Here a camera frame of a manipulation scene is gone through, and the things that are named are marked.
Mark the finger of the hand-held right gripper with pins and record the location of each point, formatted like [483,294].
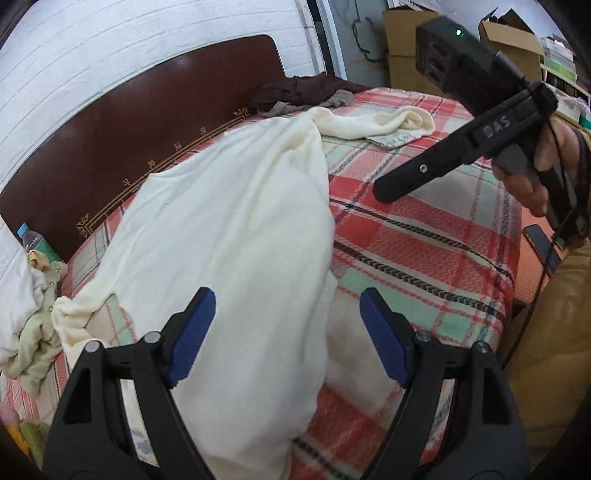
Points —
[415,175]

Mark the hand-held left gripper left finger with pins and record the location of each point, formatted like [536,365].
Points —
[194,332]

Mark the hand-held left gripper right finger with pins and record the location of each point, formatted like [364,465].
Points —
[383,339]

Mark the cream knit sweater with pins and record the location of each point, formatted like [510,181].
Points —
[231,221]

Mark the person's right hand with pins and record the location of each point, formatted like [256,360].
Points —
[547,147]

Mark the cardboard box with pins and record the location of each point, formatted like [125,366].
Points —
[512,46]
[401,46]

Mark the plaid bed blanket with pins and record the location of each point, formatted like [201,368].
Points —
[415,249]

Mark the shelf with stacked boxes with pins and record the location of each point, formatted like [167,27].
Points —
[565,78]

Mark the grey-brown knitted cloth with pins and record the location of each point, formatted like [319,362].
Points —
[339,98]

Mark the dark brown cloth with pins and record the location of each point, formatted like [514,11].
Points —
[300,87]

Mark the black smartphone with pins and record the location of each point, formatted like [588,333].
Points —
[542,249]

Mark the beige buttoned garment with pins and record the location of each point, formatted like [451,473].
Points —
[39,332]

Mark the person's tan trousers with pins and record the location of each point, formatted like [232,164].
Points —
[554,350]

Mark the clear plastic water bottle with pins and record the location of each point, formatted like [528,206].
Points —
[32,240]

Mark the green cloth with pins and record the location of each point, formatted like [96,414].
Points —
[34,436]

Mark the brown wooden headboard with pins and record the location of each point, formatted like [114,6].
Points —
[138,120]

